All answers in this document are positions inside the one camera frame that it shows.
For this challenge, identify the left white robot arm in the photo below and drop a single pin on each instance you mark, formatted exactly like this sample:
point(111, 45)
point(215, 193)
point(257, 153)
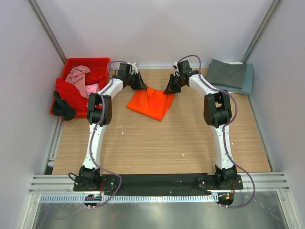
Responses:
point(99, 116)

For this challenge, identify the red plastic bin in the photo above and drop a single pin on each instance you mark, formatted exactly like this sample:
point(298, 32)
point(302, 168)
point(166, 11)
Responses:
point(94, 64)

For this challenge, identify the light pink t shirt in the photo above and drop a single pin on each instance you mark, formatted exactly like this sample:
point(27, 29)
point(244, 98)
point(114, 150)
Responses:
point(92, 88)

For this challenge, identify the dusty pink t shirt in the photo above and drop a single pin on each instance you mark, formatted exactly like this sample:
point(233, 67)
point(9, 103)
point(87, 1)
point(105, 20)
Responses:
point(77, 77)

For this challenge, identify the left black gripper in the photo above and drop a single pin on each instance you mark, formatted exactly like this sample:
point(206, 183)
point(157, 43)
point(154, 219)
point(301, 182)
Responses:
point(140, 85)

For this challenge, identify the folded grey t shirt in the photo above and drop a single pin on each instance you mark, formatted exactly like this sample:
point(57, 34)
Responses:
point(225, 74)

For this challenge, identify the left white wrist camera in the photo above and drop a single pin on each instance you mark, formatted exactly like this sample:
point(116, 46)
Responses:
point(133, 67)

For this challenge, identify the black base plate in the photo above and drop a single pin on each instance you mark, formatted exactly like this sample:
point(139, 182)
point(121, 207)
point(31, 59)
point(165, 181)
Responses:
point(158, 185)

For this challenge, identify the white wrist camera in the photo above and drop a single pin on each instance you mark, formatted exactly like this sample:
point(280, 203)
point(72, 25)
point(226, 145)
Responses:
point(175, 66)
point(133, 67)

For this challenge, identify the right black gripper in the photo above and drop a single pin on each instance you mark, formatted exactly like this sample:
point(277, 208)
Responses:
point(170, 89)

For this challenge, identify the red t shirt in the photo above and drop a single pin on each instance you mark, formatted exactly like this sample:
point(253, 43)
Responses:
point(72, 96)

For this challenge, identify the folded blue t shirt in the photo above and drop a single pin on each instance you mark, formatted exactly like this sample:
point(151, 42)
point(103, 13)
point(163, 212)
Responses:
point(247, 87)

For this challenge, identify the black t shirt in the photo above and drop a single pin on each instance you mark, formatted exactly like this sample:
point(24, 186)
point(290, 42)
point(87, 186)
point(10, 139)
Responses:
point(61, 108)

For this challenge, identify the aluminium frame rail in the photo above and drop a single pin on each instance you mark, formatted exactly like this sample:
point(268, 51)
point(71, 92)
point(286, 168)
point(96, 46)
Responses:
point(264, 181)

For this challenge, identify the orange t shirt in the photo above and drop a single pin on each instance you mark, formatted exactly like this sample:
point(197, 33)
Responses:
point(151, 103)

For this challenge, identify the grey slotted cable duct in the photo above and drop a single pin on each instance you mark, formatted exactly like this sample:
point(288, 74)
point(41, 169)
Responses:
point(94, 198)

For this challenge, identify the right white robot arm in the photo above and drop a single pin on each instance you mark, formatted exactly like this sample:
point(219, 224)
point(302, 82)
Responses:
point(217, 114)

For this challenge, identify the folded white t shirt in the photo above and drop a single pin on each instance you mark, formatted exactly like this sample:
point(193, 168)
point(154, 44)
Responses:
point(234, 63)

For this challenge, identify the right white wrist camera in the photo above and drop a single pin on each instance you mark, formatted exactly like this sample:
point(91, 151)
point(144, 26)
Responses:
point(175, 66)

